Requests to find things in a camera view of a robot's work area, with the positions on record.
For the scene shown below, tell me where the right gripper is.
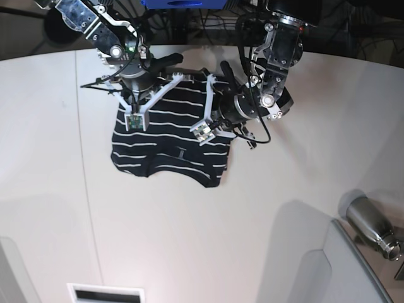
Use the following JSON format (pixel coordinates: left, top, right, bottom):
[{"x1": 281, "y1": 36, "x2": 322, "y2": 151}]
[{"x1": 119, "y1": 53, "x2": 184, "y2": 93}]

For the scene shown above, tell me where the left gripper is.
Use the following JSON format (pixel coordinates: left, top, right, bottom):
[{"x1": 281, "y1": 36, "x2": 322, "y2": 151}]
[{"x1": 216, "y1": 61, "x2": 258, "y2": 125}]

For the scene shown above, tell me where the navy white striped t-shirt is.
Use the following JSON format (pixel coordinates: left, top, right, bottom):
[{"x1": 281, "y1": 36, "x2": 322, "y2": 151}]
[{"x1": 111, "y1": 72, "x2": 232, "y2": 187}]

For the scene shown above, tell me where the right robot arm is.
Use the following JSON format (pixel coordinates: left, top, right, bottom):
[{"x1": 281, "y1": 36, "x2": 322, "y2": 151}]
[{"x1": 36, "y1": 1, "x2": 183, "y2": 93}]

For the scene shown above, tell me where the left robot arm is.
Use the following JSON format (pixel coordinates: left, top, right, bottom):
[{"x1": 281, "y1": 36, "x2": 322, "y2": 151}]
[{"x1": 219, "y1": 1, "x2": 322, "y2": 124}]

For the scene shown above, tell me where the blue box with oval hole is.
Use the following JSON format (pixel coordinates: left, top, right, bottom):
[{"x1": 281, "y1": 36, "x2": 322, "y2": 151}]
[{"x1": 141, "y1": 0, "x2": 227, "y2": 9}]

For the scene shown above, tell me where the black round stand base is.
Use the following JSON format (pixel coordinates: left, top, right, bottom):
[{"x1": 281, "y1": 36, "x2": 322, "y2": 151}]
[{"x1": 43, "y1": 8, "x2": 81, "y2": 47}]

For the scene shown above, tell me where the stainless steel water bottle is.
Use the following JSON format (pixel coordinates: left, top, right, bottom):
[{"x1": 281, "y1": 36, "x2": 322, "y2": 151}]
[{"x1": 346, "y1": 196, "x2": 403, "y2": 261}]

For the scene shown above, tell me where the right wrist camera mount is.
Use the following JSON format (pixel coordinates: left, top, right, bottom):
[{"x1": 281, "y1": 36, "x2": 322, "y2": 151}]
[{"x1": 82, "y1": 71, "x2": 194, "y2": 131}]

